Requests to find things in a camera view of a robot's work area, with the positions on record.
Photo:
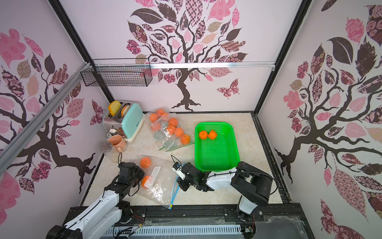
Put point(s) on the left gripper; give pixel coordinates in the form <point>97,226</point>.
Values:
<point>140,173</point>

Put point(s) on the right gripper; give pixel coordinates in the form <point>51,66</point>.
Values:
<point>186,178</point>

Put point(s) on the blue-zip clear bag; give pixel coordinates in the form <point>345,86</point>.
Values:
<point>159,180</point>

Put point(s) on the green plastic basket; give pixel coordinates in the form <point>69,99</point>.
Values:
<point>219,154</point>

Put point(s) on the orange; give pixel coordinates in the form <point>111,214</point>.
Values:
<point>203,135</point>
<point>212,135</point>

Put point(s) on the green-zip bag of oranges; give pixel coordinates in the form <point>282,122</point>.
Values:
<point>176,136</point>

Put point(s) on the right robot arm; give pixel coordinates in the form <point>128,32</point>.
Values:
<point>253,184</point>

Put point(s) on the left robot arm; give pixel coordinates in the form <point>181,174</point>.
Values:
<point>104,212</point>

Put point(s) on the rear green-zip bag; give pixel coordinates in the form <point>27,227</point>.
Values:
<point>159,119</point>

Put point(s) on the clear glass cup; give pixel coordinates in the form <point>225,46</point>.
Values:
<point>110,152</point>

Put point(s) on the pink ceramic mug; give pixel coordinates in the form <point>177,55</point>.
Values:
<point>118,143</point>

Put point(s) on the mint green toaster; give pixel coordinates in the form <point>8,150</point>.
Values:
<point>127,122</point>

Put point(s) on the yellow toast slice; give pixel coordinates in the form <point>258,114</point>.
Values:
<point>114,107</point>

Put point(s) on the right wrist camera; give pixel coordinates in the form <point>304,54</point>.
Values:
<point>177,168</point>

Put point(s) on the white cable duct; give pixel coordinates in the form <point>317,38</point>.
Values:
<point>186,230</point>

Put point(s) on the black wire wall basket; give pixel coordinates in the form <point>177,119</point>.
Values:
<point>125,72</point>

